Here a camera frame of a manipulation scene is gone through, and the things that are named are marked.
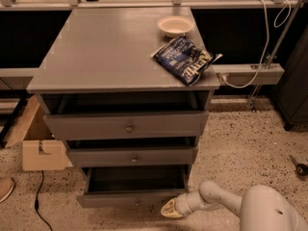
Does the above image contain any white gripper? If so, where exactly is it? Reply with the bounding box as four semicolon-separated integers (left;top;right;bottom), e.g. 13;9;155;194
161;193;193;218

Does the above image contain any grey bottom drawer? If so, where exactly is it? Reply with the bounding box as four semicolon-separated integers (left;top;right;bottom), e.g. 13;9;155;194
76;165;190;208

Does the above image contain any grey drawer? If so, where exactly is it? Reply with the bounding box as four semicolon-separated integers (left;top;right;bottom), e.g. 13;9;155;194
76;165;190;208
44;112;209;141
68;146;198;167

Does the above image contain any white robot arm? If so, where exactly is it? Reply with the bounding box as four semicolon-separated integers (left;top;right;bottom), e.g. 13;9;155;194
161;181;308;231

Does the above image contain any grey top drawer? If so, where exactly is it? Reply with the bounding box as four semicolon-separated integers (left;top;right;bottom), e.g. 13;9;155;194
44;112;209;141

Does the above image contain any grey middle drawer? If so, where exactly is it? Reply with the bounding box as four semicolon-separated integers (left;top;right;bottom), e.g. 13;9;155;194
68;146;198;167

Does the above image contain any grey drawer cabinet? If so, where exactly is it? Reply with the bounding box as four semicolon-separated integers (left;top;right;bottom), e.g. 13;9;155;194
26;6;221;178

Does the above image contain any metal diagonal pole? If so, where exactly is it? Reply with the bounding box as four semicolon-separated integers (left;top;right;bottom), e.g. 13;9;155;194
247;0;308;113

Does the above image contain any black floor tool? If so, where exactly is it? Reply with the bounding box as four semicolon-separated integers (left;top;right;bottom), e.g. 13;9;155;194
290;156;308;176

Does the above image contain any cardboard box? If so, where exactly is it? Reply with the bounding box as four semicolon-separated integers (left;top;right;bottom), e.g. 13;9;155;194
5;96;73;171

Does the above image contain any blue chip bag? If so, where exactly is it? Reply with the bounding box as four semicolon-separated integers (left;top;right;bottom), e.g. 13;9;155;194
151;36;222;87

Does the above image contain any dark grey side cabinet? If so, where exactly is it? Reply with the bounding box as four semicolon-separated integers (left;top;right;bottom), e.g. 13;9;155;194
272;26;308;131

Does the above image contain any white bowl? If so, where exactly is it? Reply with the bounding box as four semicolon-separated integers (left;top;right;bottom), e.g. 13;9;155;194
157;16;194;38

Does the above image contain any black floor cable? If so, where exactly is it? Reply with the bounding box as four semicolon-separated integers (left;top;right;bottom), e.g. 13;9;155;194
34;170;54;231

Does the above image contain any white hanging cable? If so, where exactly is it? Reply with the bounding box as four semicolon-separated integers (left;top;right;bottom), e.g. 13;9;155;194
219;0;293;90

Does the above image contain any grey metal rail shelf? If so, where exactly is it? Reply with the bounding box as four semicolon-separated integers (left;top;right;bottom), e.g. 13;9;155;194
0;64;285;90

